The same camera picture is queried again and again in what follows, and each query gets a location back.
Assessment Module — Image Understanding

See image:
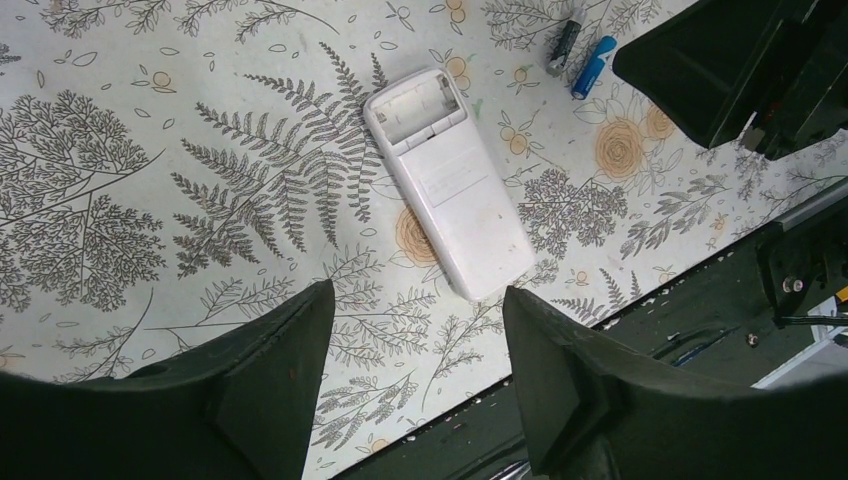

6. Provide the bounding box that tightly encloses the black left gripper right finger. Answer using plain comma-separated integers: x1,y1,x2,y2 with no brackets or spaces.
502,287,847,479

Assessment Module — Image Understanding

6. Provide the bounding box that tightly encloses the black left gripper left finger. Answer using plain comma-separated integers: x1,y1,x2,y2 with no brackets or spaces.
1,280,335,479

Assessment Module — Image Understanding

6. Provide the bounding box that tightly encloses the blue battery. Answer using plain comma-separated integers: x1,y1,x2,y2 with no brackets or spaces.
571,35,618,100

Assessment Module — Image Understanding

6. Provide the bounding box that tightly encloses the white remote control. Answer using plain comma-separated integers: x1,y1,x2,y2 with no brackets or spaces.
363,67,535,302

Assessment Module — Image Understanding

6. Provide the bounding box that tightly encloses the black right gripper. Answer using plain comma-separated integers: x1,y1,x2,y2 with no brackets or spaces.
612,0,847,160

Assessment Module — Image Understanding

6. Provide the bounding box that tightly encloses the black battery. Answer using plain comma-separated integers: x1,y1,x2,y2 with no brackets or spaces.
546,6,587,77

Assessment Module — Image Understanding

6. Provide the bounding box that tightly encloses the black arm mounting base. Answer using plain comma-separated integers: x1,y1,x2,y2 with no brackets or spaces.
331,198,848,480

